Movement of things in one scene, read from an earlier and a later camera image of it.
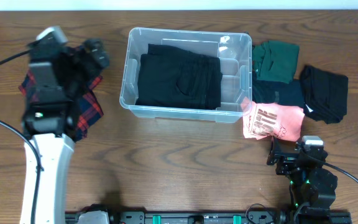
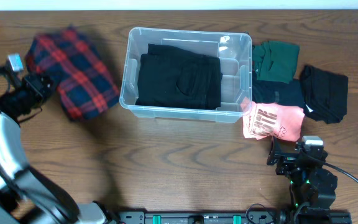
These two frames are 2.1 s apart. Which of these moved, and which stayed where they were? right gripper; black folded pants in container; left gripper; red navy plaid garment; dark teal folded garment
Moved: left gripper; red navy plaid garment
Stayed: dark teal folded garment; right gripper; black folded pants in container
